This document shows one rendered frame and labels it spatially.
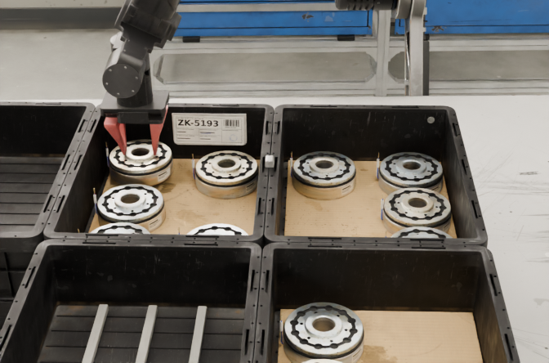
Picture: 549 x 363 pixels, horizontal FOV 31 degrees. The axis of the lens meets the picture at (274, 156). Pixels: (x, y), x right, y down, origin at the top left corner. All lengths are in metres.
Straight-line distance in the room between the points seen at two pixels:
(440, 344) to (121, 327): 0.42
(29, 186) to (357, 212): 0.54
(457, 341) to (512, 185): 0.64
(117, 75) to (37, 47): 2.86
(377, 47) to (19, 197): 2.04
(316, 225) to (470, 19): 2.06
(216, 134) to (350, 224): 0.30
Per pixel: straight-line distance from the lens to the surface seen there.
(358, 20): 3.44
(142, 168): 1.58
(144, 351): 1.29
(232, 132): 1.66
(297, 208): 1.56
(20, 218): 1.59
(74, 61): 4.12
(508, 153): 2.01
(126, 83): 1.45
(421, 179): 1.59
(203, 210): 1.56
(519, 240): 1.75
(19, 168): 1.73
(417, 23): 2.34
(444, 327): 1.34
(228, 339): 1.31
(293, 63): 4.00
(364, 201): 1.58
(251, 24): 3.44
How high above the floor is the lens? 1.69
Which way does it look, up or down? 30 degrees down
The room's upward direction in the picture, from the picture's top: 1 degrees counter-clockwise
